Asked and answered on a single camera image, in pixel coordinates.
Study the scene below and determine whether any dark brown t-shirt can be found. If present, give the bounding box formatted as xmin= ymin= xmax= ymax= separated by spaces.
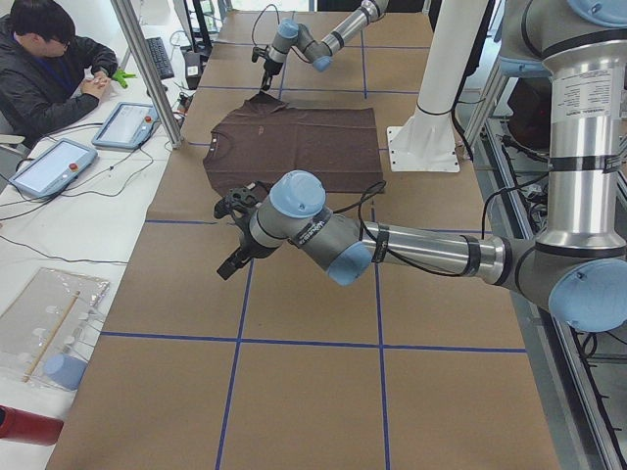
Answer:
xmin=203 ymin=92 xmax=383 ymax=195

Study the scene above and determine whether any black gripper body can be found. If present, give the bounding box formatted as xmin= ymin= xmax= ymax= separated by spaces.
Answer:
xmin=252 ymin=45 xmax=283 ymax=84
xmin=214 ymin=181 xmax=274 ymax=267

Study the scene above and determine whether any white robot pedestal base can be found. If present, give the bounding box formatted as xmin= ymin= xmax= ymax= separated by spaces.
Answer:
xmin=387 ymin=0 xmax=489 ymax=173

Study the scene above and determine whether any green toy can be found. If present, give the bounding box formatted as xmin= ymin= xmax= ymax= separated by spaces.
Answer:
xmin=112 ymin=69 xmax=137 ymax=89

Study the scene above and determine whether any near teach pendant tablet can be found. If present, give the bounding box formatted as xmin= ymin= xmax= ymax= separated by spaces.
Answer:
xmin=9 ymin=138 xmax=97 ymax=198

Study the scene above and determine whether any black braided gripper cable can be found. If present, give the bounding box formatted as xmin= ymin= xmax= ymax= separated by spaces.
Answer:
xmin=328 ymin=179 xmax=471 ymax=275

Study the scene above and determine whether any wooden stick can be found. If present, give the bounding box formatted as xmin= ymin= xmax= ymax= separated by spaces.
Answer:
xmin=22 ymin=291 xmax=80 ymax=383

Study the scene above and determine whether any clear plastic bag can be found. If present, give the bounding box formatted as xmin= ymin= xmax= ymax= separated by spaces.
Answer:
xmin=1 ymin=268 xmax=110 ymax=391

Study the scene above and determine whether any aluminium frame post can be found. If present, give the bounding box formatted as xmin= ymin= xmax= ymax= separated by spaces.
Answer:
xmin=111 ymin=0 xmax=182 ymax=149

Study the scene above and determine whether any teach pendant tablet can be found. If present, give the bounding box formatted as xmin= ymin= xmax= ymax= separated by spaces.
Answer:
xmin=9 ymin=138 xmax=97 ymax=198
xmin=91 ymin=102 xmax=159 ymax=150

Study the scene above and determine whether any far teach pendant tablet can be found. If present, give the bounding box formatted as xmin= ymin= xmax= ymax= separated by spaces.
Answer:
xmin=91 ymin=102 xmax=159 ymax=150

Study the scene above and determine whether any black keyboard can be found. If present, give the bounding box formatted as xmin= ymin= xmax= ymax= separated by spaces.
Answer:
xmin=145 ymin=37 xmax=174 ymax=79

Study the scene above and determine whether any red cylinder bottle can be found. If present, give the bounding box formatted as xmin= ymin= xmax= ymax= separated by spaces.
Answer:
xmin=1 ymin=405 xmax=64 ymax=446

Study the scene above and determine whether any light blue cup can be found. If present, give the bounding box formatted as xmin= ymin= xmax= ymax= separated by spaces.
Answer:
xmin=43 ymin=353 xmax=87 ymax=391

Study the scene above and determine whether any seated person in black jacket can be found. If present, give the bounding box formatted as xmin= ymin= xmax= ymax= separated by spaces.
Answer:
xmin=1 ymin=1 xmax=118 ymax=148

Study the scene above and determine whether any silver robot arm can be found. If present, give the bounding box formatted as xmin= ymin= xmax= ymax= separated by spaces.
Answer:
xmin=252 ymin=0 xmax=389 ymax=92
xmin=210 ymin=1 xmax=626 ymax=332

